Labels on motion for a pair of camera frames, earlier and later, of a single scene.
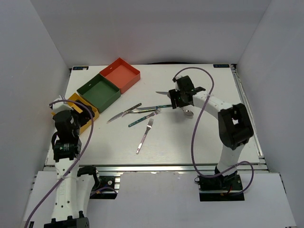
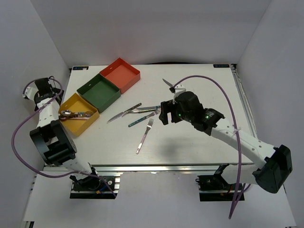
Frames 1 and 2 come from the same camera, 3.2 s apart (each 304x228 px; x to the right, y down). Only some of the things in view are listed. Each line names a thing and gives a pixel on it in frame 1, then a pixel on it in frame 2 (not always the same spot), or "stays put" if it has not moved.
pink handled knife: (162, 92) → (167, 82)
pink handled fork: (149, 127) stays put
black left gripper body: (76, 129) → (59, 92)
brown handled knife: (125, 111) stays put
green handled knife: (154, 107) stays put
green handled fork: (157, 111) stays put
